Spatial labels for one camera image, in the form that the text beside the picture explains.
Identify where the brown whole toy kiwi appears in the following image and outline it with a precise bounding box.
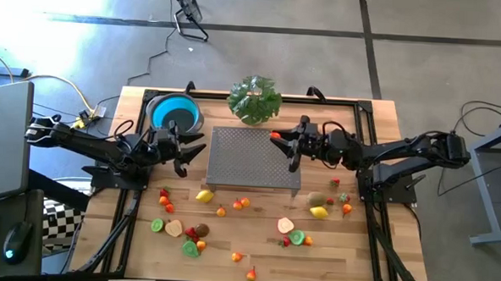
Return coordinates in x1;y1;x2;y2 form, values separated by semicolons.
306;190;328;208

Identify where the black floor fan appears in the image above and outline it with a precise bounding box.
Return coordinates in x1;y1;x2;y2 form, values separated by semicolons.
163;0;212;43

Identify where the blue collapsible colander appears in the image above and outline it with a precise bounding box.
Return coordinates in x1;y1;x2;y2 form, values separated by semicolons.
143;91;206;135

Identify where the yellow toy lemon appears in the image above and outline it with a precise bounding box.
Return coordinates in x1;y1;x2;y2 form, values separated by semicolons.
308;205;330;221
195;189;215;205

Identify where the red toy apple half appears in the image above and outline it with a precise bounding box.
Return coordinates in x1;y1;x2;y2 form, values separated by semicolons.
163;218;184;240
276;216;296;235

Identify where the yellow floor cable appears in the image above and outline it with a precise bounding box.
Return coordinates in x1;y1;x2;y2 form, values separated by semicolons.
0;46;98;137

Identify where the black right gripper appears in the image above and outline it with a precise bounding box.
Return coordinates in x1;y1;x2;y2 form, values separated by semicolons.
267;113;333;175

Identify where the grey metal stand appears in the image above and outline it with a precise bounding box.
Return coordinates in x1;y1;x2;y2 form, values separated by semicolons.
465;114;501;248

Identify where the black white checkered board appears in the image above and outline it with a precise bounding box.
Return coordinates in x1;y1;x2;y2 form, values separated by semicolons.
41;197;87;254

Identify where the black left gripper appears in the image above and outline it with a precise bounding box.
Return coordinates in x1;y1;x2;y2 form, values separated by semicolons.
145;118;209;180

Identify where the green plant in white pot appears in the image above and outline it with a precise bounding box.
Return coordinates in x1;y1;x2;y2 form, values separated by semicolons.
225;74;284;129

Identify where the grey perforated metal shelf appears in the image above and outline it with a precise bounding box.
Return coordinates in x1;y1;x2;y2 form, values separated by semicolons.
204;125;306;199

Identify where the brown toy kiwi half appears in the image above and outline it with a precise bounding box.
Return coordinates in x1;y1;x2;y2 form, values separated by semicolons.
194;223;212;239

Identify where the dark desk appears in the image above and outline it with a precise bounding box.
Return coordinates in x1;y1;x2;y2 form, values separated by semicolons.
0;186;46;278

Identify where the black computer mouse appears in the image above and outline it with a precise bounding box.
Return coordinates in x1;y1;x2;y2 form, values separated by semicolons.
1;219;35;267

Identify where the black fan cable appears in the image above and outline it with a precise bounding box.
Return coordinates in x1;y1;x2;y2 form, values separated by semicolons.
125;0;177;89

